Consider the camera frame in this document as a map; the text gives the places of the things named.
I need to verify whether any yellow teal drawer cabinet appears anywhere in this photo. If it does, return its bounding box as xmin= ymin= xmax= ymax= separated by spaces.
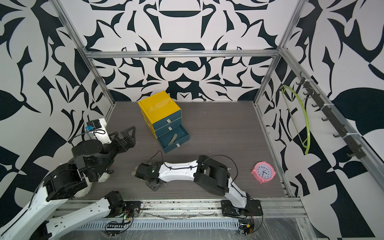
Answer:
xmin=138 ymin=91 xmax=182 ymax=138

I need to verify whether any olive folding knife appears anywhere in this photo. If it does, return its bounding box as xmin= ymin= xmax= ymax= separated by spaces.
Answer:
xmin=169 ymin=134 xmax=178 ymax=146

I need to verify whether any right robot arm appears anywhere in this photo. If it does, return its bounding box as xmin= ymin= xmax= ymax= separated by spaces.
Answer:
xmin=134 ymin=155 xmax=251 ymax=210

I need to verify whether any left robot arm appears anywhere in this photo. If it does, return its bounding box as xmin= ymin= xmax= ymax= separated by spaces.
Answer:
xmin=1 ymin=126 xmax=136 ymax=240

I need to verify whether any white teddy bear pink shirt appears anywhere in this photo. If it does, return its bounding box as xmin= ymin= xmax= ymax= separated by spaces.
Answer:
xmin=74 ymin=173 xmax=110 ymax=198

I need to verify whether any pink alarm clock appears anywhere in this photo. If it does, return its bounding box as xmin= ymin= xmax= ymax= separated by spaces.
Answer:
xmin=251 ymin=161 xmax=276 ymax=184

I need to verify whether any green hanging hoop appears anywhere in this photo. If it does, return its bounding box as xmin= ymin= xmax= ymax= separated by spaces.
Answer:
xmin=280 ymin=85 xmax=312 ymax=156

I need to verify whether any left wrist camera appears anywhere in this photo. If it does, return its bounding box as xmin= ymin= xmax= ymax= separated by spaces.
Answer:
xmin=85 ymin=118 xmax=112 ymax=144

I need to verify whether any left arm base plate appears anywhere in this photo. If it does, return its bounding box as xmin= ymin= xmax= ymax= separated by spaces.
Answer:
xmin=113 ymin=201 xmax=142 ymax=221

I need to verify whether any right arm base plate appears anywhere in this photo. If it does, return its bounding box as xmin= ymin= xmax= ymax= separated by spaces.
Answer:
xmin=221 ymin=199 xmax=264 ymax=219

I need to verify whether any black wall hook rack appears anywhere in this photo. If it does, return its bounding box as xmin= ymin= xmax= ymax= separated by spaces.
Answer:
xmin=297 ymin=72 xmax=368 ymax=160

